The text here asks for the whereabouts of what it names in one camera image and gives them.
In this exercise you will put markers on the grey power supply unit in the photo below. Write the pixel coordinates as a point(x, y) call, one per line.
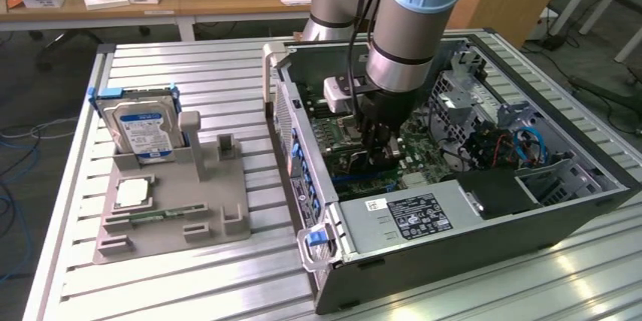
point(372, 231)

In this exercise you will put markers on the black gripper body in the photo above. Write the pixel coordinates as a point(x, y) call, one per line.
point(389, 110)

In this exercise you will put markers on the silver CPU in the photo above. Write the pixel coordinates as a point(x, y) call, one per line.
point(132, 193)

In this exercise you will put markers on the wooden desk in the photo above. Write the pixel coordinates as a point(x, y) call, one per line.
point(226, 1)

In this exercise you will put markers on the black floor stand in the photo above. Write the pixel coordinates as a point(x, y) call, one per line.
point(612, 88)

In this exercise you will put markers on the hard disk with blue caddy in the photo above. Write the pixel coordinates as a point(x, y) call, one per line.
point(144, 129)

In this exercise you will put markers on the blue expansion slot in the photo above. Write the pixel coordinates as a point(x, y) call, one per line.
point(352, 179)

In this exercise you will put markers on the black chair base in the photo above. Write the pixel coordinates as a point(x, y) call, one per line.
point(66, 43)

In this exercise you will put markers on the CPU socket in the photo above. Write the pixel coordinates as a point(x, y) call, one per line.
point(349, 129)

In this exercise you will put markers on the green RAM stick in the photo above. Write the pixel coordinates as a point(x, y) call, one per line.
point(150, 216)

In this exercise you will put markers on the silver drive cage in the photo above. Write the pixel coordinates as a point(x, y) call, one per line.
point(461, 99)

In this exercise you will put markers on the grey parts rack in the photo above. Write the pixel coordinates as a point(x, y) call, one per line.
point(176, 185)

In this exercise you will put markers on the green motherboard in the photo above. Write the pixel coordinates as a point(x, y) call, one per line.
point(421, 155)

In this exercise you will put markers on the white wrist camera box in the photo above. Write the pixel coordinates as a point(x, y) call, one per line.
point(341, 95)

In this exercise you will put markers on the open black PC case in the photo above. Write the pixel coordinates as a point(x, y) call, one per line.
point(452, 261)

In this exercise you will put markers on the grey disk bay bracket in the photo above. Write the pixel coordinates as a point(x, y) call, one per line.
point(557, 182)

